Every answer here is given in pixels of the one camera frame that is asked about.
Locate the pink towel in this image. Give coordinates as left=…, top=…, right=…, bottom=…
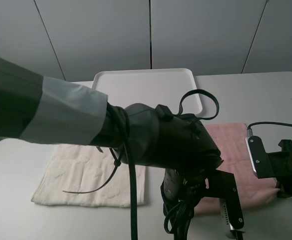
left=205, top=123, right=279, bottom=209

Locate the cream white towel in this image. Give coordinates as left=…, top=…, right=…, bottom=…
left=30, top=144, right=147, bottom=208

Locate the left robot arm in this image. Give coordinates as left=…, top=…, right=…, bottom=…
left=0, top=58, right=222, bottom=240

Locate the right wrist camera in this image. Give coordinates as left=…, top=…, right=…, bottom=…
left=246, top=129, right=282, bottom=179

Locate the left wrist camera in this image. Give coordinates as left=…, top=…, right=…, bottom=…
left=205, top=170, right=245, bottom=240

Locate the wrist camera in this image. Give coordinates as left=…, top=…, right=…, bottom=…
left=205, top=170, right=245, bottom=240
left=246, top=129, right=282, bottom=179

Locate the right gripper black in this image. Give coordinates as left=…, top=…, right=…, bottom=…
left=275, top=138, right=292, bottom=208

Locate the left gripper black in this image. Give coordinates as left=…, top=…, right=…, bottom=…
left=160, top=169, right=211, bottom=240

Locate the white plastic tray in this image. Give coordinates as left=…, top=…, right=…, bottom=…
left=92, top=68, right=197, bottom=114

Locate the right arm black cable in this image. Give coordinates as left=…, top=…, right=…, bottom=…
left=247, top=121, right=292, bottom=137

